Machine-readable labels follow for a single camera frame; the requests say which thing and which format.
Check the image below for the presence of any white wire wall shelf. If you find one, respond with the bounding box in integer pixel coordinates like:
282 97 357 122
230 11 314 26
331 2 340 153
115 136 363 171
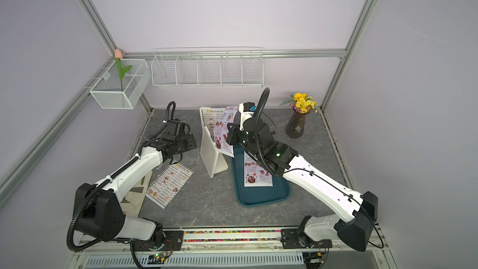
151 47 265 88

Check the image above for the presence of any teal plastic tray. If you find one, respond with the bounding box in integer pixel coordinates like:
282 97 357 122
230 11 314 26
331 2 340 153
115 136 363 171
232 146 291 207

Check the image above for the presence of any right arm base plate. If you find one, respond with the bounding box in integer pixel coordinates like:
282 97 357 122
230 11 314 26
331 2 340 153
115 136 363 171
280 229 332 249

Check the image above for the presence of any pink artificial tulip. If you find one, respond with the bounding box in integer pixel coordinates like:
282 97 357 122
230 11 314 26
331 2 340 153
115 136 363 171
115 49 132 91

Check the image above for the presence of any special menu sheet top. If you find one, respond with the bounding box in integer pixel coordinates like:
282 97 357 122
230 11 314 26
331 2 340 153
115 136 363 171
214 106 239 158

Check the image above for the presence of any dim sum menu sheet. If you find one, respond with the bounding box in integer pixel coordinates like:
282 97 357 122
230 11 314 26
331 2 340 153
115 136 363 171
146 163 194 209

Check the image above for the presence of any white mesh wall basket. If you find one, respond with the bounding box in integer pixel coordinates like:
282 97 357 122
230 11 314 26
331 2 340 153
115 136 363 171
90 59 152 110

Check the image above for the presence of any special menu sheet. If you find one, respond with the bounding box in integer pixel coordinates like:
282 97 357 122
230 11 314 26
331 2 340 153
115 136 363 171
243 153 273 188
214 106 239 158

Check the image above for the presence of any dark glass vase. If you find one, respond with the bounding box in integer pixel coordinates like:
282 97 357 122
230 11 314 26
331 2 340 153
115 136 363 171
286 111 307 139

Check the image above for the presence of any yellow flower bouquet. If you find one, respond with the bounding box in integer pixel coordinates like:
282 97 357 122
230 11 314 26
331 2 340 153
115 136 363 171
280 92 318 115

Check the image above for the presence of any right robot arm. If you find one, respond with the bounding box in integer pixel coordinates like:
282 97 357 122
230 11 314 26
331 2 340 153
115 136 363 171
226 118 378 252

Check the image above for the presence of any white vented cable duct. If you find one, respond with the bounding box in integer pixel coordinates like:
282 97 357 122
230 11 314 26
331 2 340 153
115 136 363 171
83 252 305 269

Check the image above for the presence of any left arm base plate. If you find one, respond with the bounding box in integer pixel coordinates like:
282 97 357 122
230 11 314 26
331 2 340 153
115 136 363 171
132 230 184 252

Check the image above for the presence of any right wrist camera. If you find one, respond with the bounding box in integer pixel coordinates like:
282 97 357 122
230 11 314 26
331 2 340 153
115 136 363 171
239 102 256 130

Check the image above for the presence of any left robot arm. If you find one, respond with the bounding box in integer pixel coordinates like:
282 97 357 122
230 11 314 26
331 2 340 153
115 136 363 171
66 120 197 252

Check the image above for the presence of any special menu sheet lower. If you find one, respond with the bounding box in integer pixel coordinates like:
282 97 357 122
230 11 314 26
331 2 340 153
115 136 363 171
243 153 273 188

